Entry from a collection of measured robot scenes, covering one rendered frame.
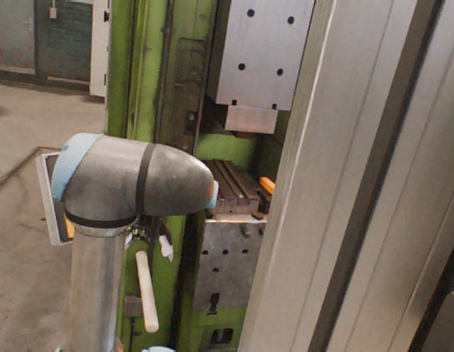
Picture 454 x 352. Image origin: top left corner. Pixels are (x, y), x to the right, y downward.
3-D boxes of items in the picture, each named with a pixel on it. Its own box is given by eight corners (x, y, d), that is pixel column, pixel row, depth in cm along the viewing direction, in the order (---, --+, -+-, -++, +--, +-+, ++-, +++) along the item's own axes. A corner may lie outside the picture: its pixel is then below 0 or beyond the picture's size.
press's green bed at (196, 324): (252, 376, 203) (270, 304, 186) (180, 385, 192) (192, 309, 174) (224, 303, 252) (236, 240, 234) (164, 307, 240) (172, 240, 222)
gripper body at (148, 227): (130, 241, 117) (132, 205, 112) (141, 228, 125) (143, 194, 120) (155, 248, 116) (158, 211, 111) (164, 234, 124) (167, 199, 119)
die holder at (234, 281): (271, 304, 186) (292, 220, 169) (192, 310, 174) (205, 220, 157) (236, 240, 234) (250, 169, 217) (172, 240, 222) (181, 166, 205)
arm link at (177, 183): (226, 150, 60) (219, 174, 108) (153, 138, 59) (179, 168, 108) (214, 227, 59) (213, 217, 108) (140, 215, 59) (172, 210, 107)
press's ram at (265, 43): (309, 113, 156) (336, 4, 141) (215, 103, 144) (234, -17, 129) (270, 90, 193) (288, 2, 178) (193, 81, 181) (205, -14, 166)
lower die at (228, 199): (256, 214, 169) (260, 195, 166) (210, 213, 163) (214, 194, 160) (229, 174, 206) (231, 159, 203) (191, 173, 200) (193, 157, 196)
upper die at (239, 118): (273, 133, 156) (278, 110, 152) (224, 130, 150) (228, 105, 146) (240, 106, 192) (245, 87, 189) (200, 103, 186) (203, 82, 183)
